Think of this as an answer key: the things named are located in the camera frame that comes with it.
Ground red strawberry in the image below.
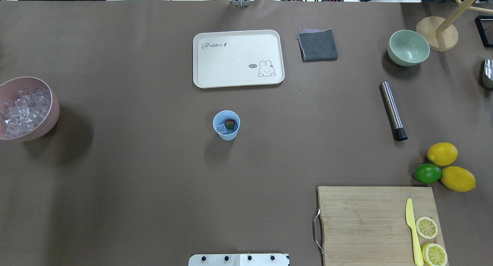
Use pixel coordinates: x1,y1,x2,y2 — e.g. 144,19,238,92
224,119,236,130

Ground light blue plastic cup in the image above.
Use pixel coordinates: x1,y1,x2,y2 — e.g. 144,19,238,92
213,110,241,141

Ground ice cubes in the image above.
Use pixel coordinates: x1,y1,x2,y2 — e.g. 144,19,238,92
216,124,228,134

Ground steel muddler black tip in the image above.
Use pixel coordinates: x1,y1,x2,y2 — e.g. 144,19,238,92
379,80,408,142

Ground pink bowl of ice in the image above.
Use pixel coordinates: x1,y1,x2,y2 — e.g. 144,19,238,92
0,77,60,141

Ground cream rabbit tray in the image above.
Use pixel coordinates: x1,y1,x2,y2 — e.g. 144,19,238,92
193,30,285,89

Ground grey folded cloth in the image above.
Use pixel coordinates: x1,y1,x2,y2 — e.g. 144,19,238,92
297,28,339,62

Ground wooden cutting board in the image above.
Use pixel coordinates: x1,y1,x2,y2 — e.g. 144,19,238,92
317,186,440,266

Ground mint green bowl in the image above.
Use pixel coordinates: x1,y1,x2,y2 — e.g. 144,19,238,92
387,30,430,67

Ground green lime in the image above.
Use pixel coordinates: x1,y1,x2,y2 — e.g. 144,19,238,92
413,164,442,184

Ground yellow lemon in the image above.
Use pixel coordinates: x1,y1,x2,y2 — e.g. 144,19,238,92
426,142,458,167
440,166,476,192

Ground lemon slice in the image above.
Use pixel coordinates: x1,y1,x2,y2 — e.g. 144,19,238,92
421,243,448,266
415,216,439,239

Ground wooden mug tree stand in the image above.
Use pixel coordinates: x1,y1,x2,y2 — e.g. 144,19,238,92
416,0,493,52

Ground yellow plastic knife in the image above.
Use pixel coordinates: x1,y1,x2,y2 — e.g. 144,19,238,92
405,198,424,266

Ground black glass tray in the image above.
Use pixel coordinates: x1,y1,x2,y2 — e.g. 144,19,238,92
474,15,493,47

